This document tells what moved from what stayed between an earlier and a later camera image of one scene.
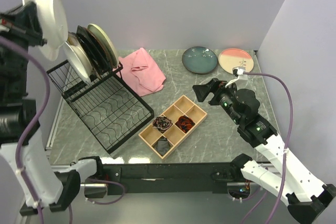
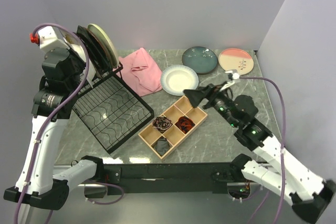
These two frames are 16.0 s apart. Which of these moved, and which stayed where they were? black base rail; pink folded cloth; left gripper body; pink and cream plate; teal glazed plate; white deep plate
Moved: white deep plate; left gripper body
Stayed: pink folded cloth; black base rail; pink and cream plate; teal glazed plate
